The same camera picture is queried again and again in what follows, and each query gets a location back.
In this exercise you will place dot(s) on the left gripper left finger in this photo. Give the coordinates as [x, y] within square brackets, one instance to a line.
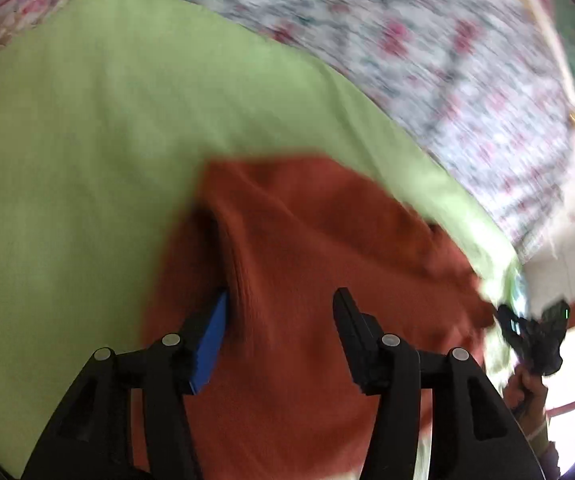
[124, 415]

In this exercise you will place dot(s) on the orange knit sweater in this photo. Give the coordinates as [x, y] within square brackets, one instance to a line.
[280, 236]

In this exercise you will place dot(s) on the person's right hand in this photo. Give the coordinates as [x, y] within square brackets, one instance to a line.
[526, 394]

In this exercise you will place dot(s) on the dark red sleeve with cuff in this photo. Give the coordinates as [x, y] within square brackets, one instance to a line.
[545, 451]

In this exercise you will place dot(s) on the white floral quilt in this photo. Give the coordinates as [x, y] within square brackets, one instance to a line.
[482, 85]

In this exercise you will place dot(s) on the light green bed sheet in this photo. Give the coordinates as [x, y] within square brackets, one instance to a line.
[108, 111]

